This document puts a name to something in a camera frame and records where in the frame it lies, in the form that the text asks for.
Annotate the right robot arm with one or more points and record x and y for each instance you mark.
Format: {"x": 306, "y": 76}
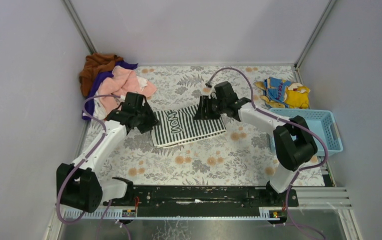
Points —
{"x": 293, "y": 141}

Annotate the green white striped towel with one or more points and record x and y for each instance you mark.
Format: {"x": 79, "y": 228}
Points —
{"x": 177, "y": 127}

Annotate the floral table cloth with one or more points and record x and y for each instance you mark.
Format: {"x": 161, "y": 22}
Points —
{"x": 240, "y": 156}

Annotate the pink towel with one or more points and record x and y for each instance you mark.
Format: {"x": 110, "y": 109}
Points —
{"x": 124, "y": 81}

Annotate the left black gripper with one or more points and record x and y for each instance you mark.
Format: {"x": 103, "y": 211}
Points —
{"x": 145, "y": 118}

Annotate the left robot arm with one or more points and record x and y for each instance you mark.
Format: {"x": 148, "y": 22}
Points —
{"x": 78, "y": 185}

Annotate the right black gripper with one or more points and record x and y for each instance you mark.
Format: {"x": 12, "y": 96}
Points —
{"x": 207, "y": 106}

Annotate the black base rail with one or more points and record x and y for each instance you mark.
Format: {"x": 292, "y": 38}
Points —
{"x": 204, "y": 201}

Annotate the blue yellow cartoon towel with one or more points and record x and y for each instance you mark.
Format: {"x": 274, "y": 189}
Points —
{"x": 280, "y": 93}

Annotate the light blue plastic basket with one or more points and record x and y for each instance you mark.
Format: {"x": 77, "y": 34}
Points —
{"x": 321, "y": 122}

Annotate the brown towel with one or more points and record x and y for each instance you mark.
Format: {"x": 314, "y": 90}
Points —
{"x": 95, "y": 64}

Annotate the purple towel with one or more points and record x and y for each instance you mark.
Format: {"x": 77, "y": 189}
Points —
{"x": 100, "y": 77}

